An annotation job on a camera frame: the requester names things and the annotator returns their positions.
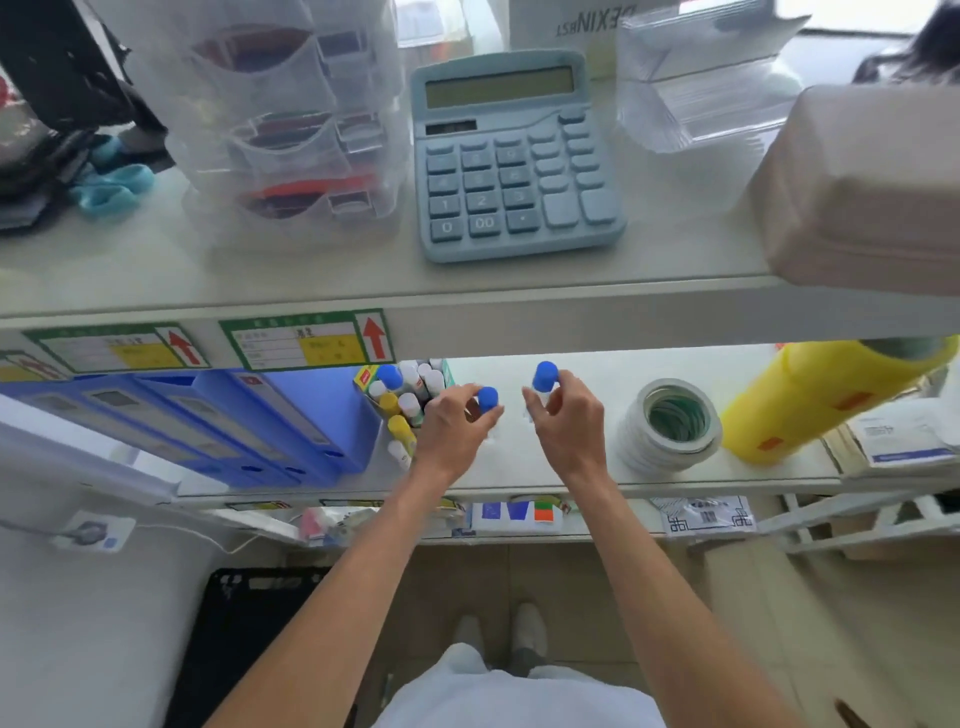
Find white wire rack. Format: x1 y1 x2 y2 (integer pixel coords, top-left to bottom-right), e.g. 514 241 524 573
757 480 960 558

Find green shelf label red arrow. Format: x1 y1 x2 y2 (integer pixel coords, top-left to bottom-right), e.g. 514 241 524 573
21 323 204 375
219 308 392 373

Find white wall socket plug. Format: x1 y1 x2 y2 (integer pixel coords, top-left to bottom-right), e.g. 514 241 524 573
48 510 138 556

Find clear plastic drawer organizer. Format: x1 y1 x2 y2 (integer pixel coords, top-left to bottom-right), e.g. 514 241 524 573
88 0 412 250

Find clear plastic display boxes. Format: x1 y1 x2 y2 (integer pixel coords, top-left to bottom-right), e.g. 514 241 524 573
615 0 810 156

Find white shelf unit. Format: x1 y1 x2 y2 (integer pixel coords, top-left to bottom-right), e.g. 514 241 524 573
0 30 960 545

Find person's left hand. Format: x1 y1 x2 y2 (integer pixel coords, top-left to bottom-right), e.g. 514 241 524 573
411 382 506 489

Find person's left forearm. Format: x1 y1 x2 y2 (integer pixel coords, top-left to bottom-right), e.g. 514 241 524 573
202 459 481 728

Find stack of white tape rolls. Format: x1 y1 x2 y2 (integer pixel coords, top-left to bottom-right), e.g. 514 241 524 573
615 378 726 478

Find box of many glue sticks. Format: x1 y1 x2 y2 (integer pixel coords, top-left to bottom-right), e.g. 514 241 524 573
352 358 457 470

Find white paper packet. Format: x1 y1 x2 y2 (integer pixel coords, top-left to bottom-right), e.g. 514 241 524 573
846 401 960 472

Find colourful small box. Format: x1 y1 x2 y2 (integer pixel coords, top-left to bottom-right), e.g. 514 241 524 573
468 500 565 536

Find blue-handled scissors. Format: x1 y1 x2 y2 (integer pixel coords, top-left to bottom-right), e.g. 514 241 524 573
69 135 160 220

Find person's right hand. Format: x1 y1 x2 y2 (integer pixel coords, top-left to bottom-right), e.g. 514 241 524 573
522 369 608 486

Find person's right forearm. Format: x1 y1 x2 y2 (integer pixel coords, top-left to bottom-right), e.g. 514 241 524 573
558 461 810 728

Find blue file box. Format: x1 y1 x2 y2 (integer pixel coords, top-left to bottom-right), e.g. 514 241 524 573
225 366 385 475
0 378 301 490
131 372 346 485

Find yellow plastic bottle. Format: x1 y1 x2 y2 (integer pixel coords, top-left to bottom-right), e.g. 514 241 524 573
720 339 960 468

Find beige lidded box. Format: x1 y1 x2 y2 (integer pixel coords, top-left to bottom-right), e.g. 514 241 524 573
748 84 960 298

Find white cardboard box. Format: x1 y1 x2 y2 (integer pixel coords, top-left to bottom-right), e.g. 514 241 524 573
508 0 682 78

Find light blue desk calculator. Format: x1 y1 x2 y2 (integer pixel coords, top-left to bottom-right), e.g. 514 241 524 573
409 49 628 264

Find black plastic crate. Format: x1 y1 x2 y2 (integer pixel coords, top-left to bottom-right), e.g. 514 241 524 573
163 567 333 728

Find person's white garment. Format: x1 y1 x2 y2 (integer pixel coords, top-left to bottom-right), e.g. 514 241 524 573
373 642 670 728

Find white printed label sheet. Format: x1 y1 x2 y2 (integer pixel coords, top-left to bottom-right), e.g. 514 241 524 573
649 495 759 539

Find black bag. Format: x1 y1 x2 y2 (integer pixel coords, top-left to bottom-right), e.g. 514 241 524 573
0 0 170 235

